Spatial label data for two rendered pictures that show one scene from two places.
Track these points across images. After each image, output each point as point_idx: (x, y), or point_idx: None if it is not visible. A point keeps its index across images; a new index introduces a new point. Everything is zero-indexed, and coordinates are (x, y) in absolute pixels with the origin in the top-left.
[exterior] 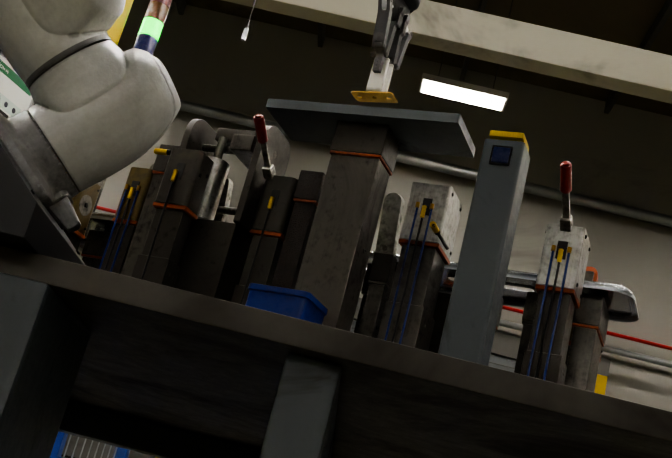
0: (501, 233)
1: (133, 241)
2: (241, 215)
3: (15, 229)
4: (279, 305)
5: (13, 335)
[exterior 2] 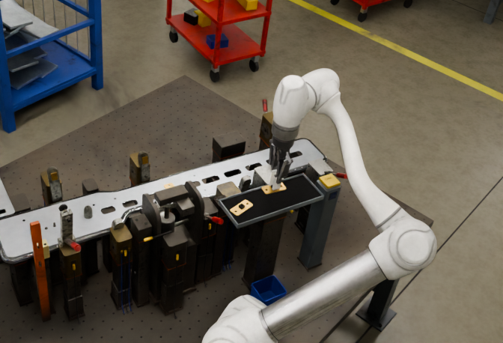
0: (331, 219)
1: (140, 270)
2: (200, 241)
3: None
4: (276, 300)
5: None
